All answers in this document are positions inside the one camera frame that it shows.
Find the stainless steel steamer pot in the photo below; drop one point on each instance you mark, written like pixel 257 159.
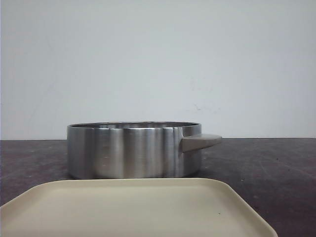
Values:
pixel 148 149

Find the cream plastic tray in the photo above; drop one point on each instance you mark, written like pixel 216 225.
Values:
pixel 175 207

